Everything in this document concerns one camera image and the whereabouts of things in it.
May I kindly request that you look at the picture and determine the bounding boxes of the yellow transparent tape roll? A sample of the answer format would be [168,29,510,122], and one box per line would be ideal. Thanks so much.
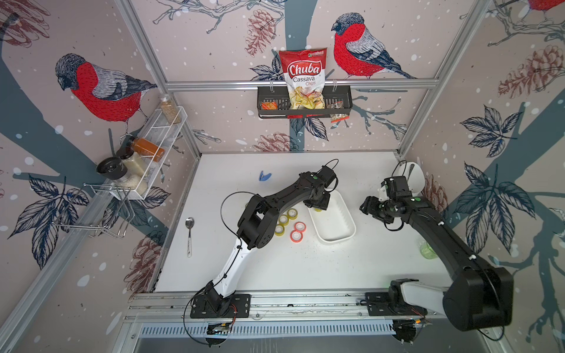
[287,208,298,220]
[275,224,285,236]
[279,215,289,226]

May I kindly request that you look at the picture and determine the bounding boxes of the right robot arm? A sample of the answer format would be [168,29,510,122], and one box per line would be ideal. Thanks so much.
[360,176,514,332]

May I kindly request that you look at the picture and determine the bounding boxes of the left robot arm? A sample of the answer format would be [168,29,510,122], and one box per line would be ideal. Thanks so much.
[188,165,338,319]

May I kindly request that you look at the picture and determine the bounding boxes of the white storage box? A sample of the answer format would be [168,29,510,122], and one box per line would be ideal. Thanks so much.
[308,191,357,245]

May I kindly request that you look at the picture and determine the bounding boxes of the red tape roll back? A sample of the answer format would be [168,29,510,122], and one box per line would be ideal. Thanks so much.
[294,222,306,233]

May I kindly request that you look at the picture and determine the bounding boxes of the red tape roll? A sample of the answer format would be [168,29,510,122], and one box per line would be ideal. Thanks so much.
[294,222,306,233]
[290,230,303,244]

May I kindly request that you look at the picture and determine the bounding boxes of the red tape roll front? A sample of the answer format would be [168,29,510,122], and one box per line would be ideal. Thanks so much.
[290,230,303,244]

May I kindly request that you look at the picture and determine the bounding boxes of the blue tape cutter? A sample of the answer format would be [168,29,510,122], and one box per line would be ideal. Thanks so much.
[259,171,272,182]

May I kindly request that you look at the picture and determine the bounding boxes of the white utensil holder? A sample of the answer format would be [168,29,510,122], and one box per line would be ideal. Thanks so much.
[398,162,426,195]

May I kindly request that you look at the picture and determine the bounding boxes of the green plastic cup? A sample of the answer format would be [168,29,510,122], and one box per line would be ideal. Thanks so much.
[419,241,438,260]

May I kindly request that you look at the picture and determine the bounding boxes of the Chuba cassava chips bag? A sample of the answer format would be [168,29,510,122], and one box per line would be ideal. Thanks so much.
[279,48,327,110]

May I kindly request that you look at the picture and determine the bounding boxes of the metal spoon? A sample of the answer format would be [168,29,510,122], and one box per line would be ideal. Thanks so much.
[185,217,195,257]

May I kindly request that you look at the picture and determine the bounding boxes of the glass spice jar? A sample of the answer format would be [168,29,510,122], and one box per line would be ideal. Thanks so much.
[160,94,181,124]

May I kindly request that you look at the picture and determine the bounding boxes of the orange sauce bottle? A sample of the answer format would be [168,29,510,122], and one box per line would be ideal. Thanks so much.
[127,138,166,162]

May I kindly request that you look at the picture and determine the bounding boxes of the black wall basket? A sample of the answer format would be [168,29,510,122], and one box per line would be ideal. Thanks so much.
[257,86,353,119]

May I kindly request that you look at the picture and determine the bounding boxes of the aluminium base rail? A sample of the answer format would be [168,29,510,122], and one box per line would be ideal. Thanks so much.
[123,288,491,321]

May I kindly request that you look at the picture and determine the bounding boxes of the white wire shelf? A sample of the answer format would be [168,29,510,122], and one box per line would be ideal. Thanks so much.
[110,106,188,200]

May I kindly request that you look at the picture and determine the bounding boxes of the chrome wire rack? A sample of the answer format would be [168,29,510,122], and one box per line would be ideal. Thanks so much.
[51,183,135,239]

